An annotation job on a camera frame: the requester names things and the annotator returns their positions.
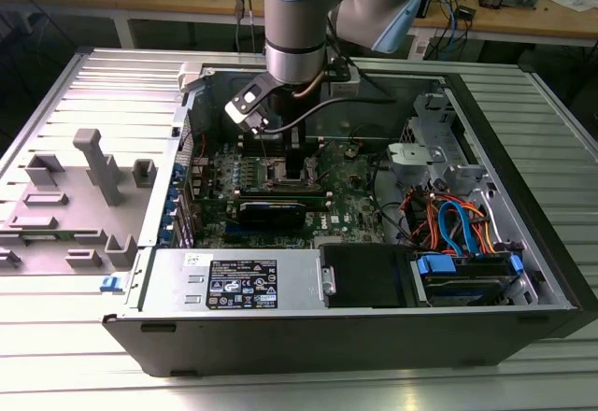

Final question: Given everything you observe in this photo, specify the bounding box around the CPU socket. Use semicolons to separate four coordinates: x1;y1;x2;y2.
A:
264;154;324;191

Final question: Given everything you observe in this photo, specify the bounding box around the black graphics card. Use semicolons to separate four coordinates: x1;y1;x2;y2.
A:
236;199;308;231

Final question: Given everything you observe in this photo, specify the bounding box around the green motherboard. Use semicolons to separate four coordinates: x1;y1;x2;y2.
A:
190;135;392;249

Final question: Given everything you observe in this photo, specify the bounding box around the silver metal drive cage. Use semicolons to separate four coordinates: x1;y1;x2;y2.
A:
386;92;491;200

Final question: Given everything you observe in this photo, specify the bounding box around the silver power supply unit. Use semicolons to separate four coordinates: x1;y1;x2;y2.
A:
138;247;338;313

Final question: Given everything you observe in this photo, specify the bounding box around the hard disk in blue carrier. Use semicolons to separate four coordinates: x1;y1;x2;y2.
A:
410;251;525;308

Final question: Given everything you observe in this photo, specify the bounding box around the black PC case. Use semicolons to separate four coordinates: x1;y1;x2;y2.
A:
101;58;598;378

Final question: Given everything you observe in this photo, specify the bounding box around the grey parts rack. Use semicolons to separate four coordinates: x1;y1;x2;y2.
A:
0;128;156;277

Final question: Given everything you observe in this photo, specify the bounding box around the white paper sheet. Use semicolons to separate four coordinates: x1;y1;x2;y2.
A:
546;0;598;13

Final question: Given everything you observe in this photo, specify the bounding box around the bronze corrugated hose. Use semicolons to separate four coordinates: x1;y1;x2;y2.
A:
292;72;324;100

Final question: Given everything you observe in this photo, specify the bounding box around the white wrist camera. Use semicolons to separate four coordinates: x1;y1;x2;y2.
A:
223;72;277;136

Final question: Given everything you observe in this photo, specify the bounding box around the black camera cable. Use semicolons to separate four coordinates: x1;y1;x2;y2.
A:
254;95;396;136

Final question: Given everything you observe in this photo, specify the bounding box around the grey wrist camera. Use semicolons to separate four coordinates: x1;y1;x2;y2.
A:
326;67;361;99

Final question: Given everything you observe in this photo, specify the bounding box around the red black twisted wire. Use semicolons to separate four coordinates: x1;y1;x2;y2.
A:
179;128;207;163

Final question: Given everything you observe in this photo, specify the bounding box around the red wire bundle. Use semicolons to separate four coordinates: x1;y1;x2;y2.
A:
402;186;443;244

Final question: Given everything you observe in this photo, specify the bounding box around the blue wire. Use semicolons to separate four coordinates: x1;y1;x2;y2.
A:
438;200;476;258

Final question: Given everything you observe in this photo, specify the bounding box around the blue hanging cable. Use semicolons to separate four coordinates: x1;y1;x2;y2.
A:
446;2;463;57

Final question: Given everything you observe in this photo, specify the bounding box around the orange wire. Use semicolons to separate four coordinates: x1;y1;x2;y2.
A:
478;212;499;253

